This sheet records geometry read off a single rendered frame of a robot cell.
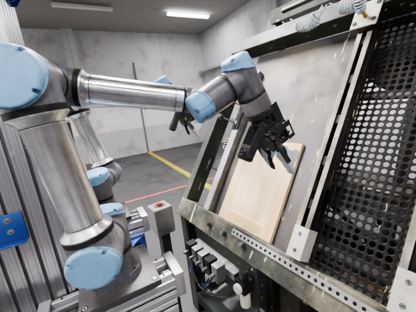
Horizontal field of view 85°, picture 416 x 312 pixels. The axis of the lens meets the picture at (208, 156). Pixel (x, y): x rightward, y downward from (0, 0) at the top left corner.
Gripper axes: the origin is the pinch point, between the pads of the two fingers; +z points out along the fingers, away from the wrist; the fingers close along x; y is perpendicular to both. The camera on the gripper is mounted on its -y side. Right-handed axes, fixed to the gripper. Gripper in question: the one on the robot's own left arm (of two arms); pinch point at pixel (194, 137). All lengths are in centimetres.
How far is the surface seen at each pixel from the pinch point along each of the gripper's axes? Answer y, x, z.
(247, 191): 1.6, -22.4, 35.7
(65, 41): 41, 676, -225
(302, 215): 2, -59, 34
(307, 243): -4, -64, 41
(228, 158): 10.8, 1.1, 25.5
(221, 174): 1.6, 0.1, 30.2
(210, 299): -54, 6, 104
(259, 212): -4, -35, 40
